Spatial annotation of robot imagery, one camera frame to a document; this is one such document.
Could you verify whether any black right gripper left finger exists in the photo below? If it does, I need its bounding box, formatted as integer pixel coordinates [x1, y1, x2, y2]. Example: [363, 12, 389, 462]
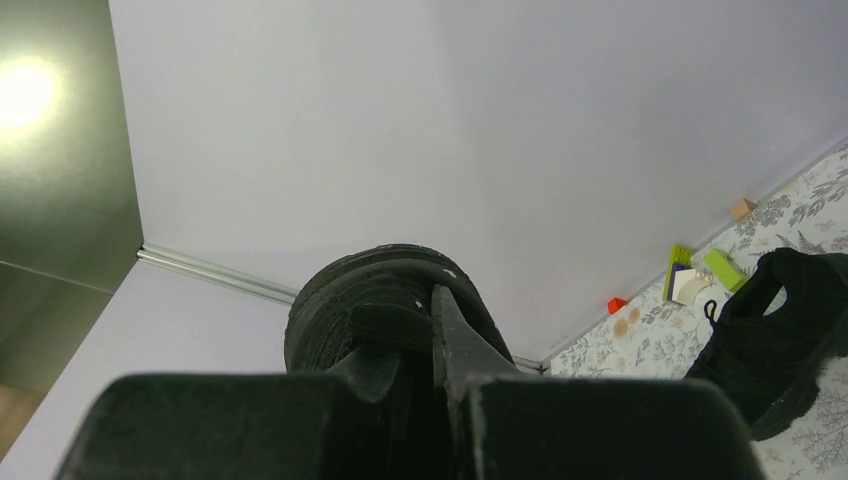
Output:
[57, 345, 404, 479]

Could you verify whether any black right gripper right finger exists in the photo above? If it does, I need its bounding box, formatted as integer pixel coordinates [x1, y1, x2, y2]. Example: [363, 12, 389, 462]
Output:
[431, 286, 763, 479]

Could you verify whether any black sneaker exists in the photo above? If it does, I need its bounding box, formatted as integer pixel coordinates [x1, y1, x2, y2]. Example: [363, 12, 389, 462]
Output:
[284, 244, 512, 372]
[684, 247, 847, 441]

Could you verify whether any small orange-red block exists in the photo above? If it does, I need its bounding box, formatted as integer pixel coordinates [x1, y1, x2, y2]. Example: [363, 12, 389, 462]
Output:
[607, 297, 628, 315]

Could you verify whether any floral patterned mat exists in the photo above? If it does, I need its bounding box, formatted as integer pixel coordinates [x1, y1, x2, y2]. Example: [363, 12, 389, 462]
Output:
[550, 149, 847, 479]

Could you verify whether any green purple white block stack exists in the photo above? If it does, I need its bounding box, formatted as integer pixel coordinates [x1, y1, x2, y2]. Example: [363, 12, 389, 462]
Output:
[663, 244, 714, 306]

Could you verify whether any lime green long brick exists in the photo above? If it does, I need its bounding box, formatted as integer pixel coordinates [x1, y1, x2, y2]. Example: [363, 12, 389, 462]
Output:
[704, 249, 748, 293]

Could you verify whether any tan wooden cube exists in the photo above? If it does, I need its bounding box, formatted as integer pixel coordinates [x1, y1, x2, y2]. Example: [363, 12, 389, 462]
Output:
[730, 198, 758, 222]

